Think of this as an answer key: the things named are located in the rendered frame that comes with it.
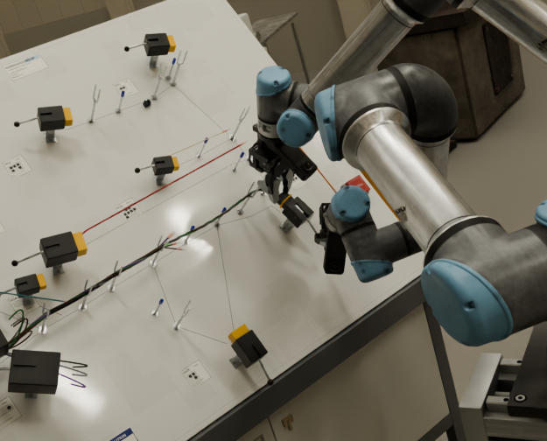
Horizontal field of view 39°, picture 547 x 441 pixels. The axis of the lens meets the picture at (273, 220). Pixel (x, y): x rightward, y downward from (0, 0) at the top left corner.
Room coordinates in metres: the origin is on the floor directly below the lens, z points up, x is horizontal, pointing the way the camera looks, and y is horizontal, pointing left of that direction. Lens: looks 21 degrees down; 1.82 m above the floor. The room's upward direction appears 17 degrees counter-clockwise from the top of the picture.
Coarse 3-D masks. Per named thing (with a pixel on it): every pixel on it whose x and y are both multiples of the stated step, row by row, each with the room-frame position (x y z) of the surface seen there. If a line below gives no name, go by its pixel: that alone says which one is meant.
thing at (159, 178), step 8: (152, 160) 1.81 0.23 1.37; (160, 160) 1.80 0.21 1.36; (168, 160) 1.80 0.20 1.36; (136, 168) 1.79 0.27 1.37; (144, 168) 1.79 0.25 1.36; (152, 168) 1.81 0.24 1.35; (160, 168) 1.78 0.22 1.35; (168, 168) 1.79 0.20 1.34; (160, 176) 1.83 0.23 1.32; (160, 184) 1.83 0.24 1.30
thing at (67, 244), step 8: (40, 240) 1.56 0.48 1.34; (48, 240) 1.56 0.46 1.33; (56, 240) 1.56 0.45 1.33; (64, 240) 1.57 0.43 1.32; (72, 240) 1.57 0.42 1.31; (40, 248) 1.57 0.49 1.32; (48, 248) 1.55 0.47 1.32; (56, 248) 1.55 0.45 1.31; (64, 248) 1.55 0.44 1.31; (72, 248) 1.56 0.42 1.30; (32, 256) 1.55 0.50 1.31; (48, 256) 1.53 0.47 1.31; (56, 256) 1.54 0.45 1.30; (64, 256) 1.55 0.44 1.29; (72, 256) 1.56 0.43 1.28; (16, 264) 1.54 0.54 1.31; (48, 264) 1.55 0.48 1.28; (56, 264) 1.57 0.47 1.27; (56, 272) 1.62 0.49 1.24; (64, 272) 1.62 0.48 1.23
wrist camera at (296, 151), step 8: (280, 144) 1.72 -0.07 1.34; (280, 152) 1.71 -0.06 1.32; (288, 152) 1.71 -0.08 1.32; (296, 152) 1.71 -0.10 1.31; (288, 160) 1.70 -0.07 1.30; (296, 160) 1.70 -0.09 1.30; (304, 160) 1.70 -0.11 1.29; (296, 168) 1.69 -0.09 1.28; (304, 168) 1.69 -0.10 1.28; (312, 168) 1.69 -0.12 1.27; (304, 176) 1.68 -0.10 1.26
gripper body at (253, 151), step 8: (256, 128) 1.74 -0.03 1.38; (264, 136) 1.71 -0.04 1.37; (256, 144) 1.78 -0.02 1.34; (264, 144) 1.75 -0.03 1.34; (272, 144) 1.72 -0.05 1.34; (256, 152) 1.75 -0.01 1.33; (264, 152) 1.75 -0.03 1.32; (272, 152) 1.73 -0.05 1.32; (256, 160) 1.76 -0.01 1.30; (264, 160) 1.74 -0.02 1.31; (272, 160) 1.72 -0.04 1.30; (280, 160) 1.72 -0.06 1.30; (256, 168) 1.77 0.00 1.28; (264, 168) 1.75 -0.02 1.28; (280, 168) 1.74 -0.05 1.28; (288, 168) 1.76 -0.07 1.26
